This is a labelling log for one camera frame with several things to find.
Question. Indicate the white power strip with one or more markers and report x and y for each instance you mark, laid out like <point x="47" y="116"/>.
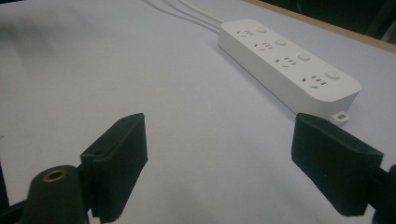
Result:
<point x="288" y="67"/>

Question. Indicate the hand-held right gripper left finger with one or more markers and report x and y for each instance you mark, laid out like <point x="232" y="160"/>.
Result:
<point x="116" y="168"/>

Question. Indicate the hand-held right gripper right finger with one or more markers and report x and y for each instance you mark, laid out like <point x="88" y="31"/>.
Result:
<point x="334" y="165"/>

